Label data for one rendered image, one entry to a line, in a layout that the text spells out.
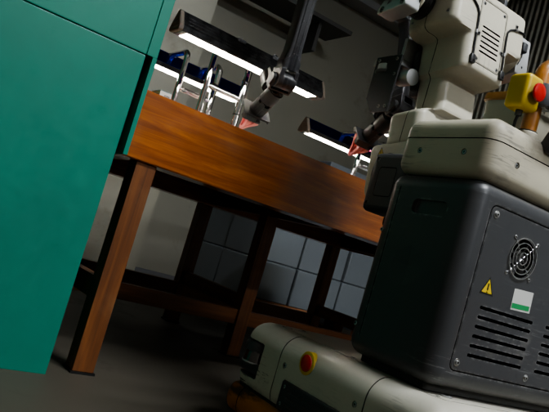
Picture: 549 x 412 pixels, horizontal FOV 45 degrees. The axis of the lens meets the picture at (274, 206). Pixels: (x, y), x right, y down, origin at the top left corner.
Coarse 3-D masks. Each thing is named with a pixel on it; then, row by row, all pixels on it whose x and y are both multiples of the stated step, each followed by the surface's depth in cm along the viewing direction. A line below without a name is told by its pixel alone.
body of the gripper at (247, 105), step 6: (258, 96) 217; (246, 102) 219; (252, 102) 220; (258, 102) 216; (246, 108) 218; (252, 108) 218; (258, 108) 217; (264, 108) 216; (270, 108) 217; (252, 114) 218; (258, 114) 219; (264, 114) 220; (264, 120) 221
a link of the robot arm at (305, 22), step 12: (300, 0) 209; (312, 0) 208; (300, 12) 207; (312, 12) 209; (300, 24) 207; (288, 36) 210; (300, 36) 208; (288, 48) 208; (300, 48) 209; (288, 60) 208; (300, 60) 210; (288, 72) 214; (276, 84) 208; (288, 84) 209
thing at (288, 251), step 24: (216, 216) 475; (216, 240) 465; (240, 240) 437; (288, 240) 435; (312, 240) 446; (216, 264) 455; (240, 264) 428; (288, 264) 437; (312, 264) 447; (336, 264) 458; (360, 264) 469; (264, 288) 429; (288, 288) 439; (312, 288) 449; (336, 288) 459; (360, 288) 472
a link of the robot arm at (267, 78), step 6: (264, 72) 219; (270, 72) 216; (276, 72) 209; (264, 78) 217; (270, 78) 209; (276, 78) 208; (264, 84) 217; (270, 84) 209; (264, 90) 219; (276, 90) 212; (282, 90) 213
